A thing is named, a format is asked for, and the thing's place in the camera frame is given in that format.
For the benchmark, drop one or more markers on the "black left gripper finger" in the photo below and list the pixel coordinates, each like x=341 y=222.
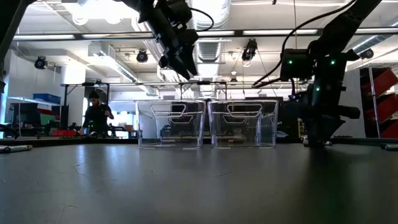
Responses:
x=180 y=67
x=190 y=59

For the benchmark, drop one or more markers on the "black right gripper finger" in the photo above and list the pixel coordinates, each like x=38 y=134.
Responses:
x=314 y=135
x=330 y=130

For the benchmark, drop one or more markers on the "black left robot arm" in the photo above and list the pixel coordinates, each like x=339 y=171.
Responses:
x=9 y=18

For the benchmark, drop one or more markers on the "black distant monitor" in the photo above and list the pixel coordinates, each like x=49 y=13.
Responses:
x=283 y=121

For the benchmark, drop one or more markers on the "black ceiling spotlight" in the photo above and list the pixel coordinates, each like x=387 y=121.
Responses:
x=367 y=53
x=249 y=51
x=142 y=56
x=40 y=62

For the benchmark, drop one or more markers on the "clear plastic bin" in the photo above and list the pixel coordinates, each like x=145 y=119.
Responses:
x=146 y=133
x=267 y=133

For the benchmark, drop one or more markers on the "metal rack upright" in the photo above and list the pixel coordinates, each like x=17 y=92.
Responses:
x=375 y=102

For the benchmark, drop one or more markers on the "red shelf bin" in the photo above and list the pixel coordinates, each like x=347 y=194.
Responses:
x=385 y=82
x=387 y=109
x=391 y=130

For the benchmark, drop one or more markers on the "person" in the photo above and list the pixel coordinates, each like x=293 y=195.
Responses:
x=97 y=118

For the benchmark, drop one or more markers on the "red flat box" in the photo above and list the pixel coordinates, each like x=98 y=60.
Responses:
x=63 y=132

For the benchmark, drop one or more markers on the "blue storage crate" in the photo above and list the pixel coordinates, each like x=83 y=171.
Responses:
x=46 y=99

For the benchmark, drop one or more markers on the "green box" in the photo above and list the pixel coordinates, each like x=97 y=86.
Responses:
x=46 y=119

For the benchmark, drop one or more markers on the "silver spiral ventilation duct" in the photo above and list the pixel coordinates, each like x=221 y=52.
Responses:
x=211 y=51
x=373 y=42

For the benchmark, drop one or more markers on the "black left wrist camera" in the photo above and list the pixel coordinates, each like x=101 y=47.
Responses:
x=178 y=11

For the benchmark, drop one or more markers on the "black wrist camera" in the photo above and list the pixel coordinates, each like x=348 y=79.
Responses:
x=297 y=65
x=178 y=11

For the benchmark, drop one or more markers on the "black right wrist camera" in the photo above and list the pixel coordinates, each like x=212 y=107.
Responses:
x=297 y=65

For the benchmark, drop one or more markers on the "white rectangular ceiling duct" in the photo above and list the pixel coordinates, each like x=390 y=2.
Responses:
x=105 y=53

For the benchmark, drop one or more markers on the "black distant workstation frame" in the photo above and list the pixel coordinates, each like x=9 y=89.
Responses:
x=107 y=93

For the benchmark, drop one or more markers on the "white round ceiling duct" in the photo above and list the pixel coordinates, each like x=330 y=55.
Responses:
x=81 y=18

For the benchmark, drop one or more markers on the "white wall shelf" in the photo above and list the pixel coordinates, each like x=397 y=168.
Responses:
x=18 y=99

